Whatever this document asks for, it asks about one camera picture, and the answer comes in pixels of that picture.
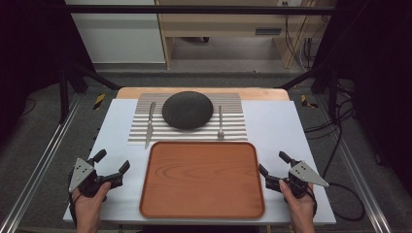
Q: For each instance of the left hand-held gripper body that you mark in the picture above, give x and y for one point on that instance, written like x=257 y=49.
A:
x=85 y=181

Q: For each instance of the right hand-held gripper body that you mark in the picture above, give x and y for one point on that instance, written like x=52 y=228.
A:
x=299 y=179

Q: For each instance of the silver table knife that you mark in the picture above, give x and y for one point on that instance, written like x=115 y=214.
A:
x=149 y=124

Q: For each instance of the brown wooden tray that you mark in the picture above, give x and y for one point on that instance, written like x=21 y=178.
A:
x=200 y=181

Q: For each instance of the silver fork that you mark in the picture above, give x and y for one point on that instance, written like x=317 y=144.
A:
x=220 y=123

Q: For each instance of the dark grey round plate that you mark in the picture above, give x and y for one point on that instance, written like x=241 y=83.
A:
x=188 y=110

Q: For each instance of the person's left hand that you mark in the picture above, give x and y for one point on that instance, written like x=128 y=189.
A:
x=89 y=207

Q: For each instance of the person's right hand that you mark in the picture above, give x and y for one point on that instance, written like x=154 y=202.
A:
x=301 y=208

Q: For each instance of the grey striped placemat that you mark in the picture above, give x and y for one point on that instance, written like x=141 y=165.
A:
x=230 y=131

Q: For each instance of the yellow black tape marker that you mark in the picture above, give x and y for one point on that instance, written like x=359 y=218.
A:
x=99 y=101
x=304 y=101

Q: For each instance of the black metal stand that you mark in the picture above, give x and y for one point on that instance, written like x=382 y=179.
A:
x=64 y=93
x=333 y=93

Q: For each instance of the white cabinet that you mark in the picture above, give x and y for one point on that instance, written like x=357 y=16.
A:
x=120 y=35

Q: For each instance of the light wooden desk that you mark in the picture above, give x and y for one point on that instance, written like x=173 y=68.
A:
x=220 y=24

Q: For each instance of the black horizontal bar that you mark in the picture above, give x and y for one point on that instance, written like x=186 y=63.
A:
x=194 y=9

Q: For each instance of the metal floor rail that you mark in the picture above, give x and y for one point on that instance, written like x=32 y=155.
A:
x=42 y=161
x=362 y=191

